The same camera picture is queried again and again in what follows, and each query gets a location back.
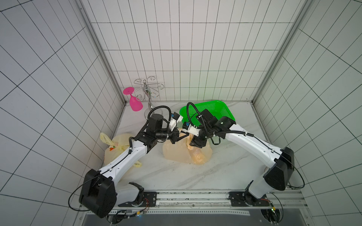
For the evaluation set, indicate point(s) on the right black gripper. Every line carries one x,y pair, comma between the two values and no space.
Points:
196,140

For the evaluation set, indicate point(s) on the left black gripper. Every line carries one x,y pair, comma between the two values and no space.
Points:
175,137

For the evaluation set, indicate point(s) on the plain beige plastic bag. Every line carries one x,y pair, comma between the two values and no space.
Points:
183,152

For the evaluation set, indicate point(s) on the yellow printed plastic bag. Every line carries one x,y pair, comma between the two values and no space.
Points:
116,146

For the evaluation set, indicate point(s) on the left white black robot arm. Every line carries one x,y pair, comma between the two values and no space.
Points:
99,193

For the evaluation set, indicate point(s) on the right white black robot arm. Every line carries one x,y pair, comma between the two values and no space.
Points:
280,162

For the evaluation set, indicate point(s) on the green plastic basket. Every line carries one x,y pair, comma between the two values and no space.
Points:
216,108

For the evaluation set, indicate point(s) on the pink plastic wine glass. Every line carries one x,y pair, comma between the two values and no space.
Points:
136,105

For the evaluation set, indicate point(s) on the silver metal glass rack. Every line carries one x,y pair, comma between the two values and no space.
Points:
151,90

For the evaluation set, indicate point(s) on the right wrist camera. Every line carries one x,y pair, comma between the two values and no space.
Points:
188,128

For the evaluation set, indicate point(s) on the aluminium mounting rail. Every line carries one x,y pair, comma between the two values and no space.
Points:
200,202

